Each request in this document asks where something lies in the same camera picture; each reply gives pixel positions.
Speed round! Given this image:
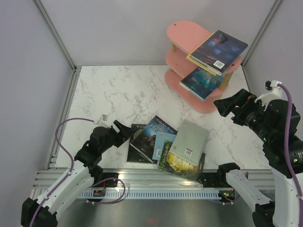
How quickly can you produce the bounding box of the purple cable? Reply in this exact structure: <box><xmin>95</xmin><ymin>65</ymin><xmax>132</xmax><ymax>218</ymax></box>
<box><xmin>217</xmin><ymin>84</ymin><xmax>303</xmax><ymax>206</ymax></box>
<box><xmin>29</xmin><ymin>118</ymin><xmax>126</xmax><ymax>227</ymax></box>

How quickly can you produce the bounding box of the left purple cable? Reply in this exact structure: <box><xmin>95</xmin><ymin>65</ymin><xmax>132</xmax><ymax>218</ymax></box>
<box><xmin>29</xmin><ymin>118</ymin><xmax>126</xmax><ymax>227</ymax></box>

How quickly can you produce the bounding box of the left aluminium corner post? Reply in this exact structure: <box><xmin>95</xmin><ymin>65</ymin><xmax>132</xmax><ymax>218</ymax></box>
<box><xmin>32</xmin><ymin>0</ymin><xmax>77</xmax><ymax>72</ymax></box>

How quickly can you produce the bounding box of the teal ocean cover book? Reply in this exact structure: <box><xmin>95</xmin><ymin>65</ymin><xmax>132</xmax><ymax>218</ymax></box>
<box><xmin>179</xmin><ymin>67</ymin><xmax>224</xmax><ymax>101</ymax></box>

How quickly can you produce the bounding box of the aluminium corner post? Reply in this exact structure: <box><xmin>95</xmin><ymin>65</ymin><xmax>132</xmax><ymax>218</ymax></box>
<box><xmin>32</xmin><ymin>0</ymin><xmax>77</xmax><ymax>72</ymax></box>
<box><xmin>241</xmin><ymin>0</ymin><xmax>284</xmax><ymax>68</ymax></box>

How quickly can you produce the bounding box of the yellow cover book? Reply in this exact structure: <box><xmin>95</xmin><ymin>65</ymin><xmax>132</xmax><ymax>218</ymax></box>
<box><xmin>186</xmin><ymin>33</ymin><xmax>224</xmax><ymax>76</ymax></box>

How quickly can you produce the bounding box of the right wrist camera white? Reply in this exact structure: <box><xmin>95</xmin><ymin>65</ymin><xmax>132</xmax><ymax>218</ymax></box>
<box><xmin>255</xmin><ymin>80</ymin><xmax>282</xmax><ymax>105</ymax></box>

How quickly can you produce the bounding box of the pink three-tier shelf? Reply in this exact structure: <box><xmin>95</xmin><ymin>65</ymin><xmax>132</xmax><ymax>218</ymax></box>
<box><xmin>165</xmin><ymin>20</ymin><xmax>241</xmax><ymax>114</ymax></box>

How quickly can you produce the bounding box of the grey cover book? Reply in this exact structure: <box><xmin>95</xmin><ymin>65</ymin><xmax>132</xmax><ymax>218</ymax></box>
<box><xmin>169</xmin><ymin>120</ymin><xmax>209</xmax><ymax>166</ymax></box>

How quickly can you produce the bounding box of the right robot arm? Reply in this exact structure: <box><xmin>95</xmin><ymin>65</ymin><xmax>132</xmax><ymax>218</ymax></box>
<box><xmin>198</xmin><ymin>85</ymin><xmax>303</xmax><ymax>227</ymax></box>

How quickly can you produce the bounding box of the white slotted cable duct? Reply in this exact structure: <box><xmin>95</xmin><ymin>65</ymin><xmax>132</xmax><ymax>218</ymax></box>
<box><xmin>78</xmin><ymin>189</ymin><xmax>221</xmax><ymax>200</ymax></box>

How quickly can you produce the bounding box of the dark blue Robinson Crusoe book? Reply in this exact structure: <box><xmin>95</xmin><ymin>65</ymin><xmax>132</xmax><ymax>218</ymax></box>
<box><xmin>190</xmin><ymin>29</ymin><xmax>249</xmax><ymax>76</ymax></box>

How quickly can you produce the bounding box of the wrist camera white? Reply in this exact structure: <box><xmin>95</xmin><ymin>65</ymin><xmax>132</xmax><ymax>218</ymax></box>
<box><xmin>94</xmin><ymin>114</ymin><xmax>108</xmax><ymax>127</ymax></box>
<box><xmin>255</xmin><ymin>80</ymin><xmax>282</xmax><ymax>105</ymax></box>

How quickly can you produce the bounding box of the green forest cover book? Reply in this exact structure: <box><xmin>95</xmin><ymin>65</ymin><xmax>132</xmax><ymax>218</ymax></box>
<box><xmin>158</xmin><ymin>141</ymin><xmax>205</xmax><ymax>183</ymax></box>

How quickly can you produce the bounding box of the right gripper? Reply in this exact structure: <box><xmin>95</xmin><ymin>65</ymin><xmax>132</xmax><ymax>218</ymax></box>
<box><xmin>214</xmin><ymin>87</ymin><xmax>274</xmax><ymax>141</ymax></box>

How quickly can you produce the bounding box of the black Moon and Sixpence book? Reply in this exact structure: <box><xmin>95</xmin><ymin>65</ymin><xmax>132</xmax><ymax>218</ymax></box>
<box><xmin>127</xmin><ymin>124</ymin><xmax>157</xmax><ymax>164</ymax></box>

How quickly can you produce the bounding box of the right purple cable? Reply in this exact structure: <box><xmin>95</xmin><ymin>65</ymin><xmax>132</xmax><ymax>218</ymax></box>
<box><xmin>217</xmin><ymin>84</ymin><xmax>303</xmax><ymax>206</ymax></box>

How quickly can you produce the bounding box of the light blue thin book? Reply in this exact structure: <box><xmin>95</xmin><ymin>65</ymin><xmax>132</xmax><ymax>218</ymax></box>
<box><xmin>152</xmin><ymin>131</ymin><xmax>176</xmax><ymax>160</ymax></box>

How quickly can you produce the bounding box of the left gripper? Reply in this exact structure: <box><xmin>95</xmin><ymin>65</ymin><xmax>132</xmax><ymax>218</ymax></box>
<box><xmin>99</xmin><ymin>120</ymin><xmax>136</xmax><ymax>153</ymax></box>

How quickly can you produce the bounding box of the aluminium rail frame front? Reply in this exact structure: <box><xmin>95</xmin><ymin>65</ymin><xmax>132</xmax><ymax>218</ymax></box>
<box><xmin>33</xmin><ymin>168</ymin><xmax>275</xmax><ymax>190</ymax></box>

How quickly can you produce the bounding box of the blue Wuthering Heights book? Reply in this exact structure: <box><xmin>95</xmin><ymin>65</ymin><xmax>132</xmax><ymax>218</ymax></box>
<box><xmin>130</xmin><ymin>115</ymin><xmax>177</xmax><ymax>163</ymax></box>

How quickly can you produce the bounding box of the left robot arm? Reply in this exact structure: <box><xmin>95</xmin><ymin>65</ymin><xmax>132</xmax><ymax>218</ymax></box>
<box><xmin>21</xmin><ymin>120</ymin><xmax>135</xmax><ymax>227</ymax></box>

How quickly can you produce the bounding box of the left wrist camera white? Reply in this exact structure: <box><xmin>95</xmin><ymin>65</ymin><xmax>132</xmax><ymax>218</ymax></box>
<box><xmin>94</xmin><ymin>114</ymin><xmax>108</xmax><ymax>127</ymax></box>

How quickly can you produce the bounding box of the right aluminium corner post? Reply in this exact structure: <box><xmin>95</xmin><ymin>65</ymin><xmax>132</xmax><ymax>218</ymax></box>
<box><xmin>241</xmin><ymin>0</ymin><xmax>284</xmax><ymax>68</ymax></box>

